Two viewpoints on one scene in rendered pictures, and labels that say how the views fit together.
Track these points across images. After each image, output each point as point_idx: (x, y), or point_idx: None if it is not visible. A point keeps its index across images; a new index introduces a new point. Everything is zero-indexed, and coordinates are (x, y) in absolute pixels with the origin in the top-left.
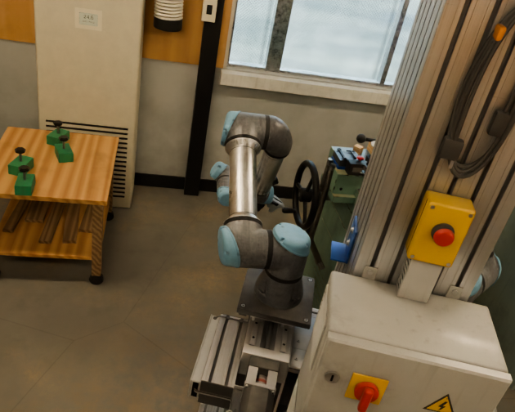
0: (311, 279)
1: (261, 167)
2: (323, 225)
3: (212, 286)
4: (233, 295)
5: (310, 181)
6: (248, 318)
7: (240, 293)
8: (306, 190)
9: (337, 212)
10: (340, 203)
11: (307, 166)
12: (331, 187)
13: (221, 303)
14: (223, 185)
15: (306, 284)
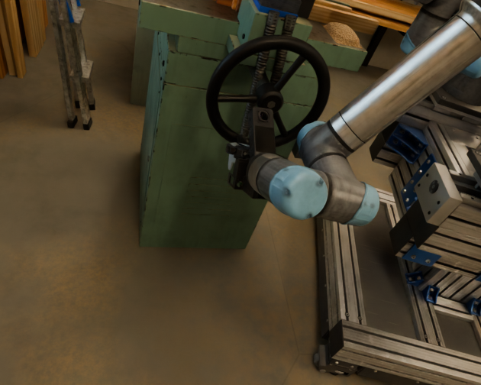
0: (478, 152)
1: (436, 88)
2: (189, 130)
3: (95, 359)
4: (120, 325)
5: (297, 67)
6: (171, 308)
7: (116, 314)
8: (280, 89)
9: (231, 94)
10: (240, 78)
11: (280, 47)
12: (292, 56)
13: (140, 347)
14: (363, 195)
15: None
